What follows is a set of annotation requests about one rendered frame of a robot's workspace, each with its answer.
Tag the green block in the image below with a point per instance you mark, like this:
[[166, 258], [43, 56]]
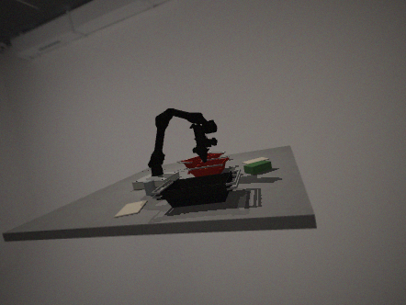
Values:
[[257, 167]]

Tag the grey cylinder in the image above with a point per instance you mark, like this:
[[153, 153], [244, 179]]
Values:
[[149, 187]]

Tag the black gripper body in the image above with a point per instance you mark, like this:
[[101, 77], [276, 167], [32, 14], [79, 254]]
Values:
[[200, 147]]

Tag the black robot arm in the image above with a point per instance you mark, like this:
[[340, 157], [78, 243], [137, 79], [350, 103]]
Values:
[[162, 121]]

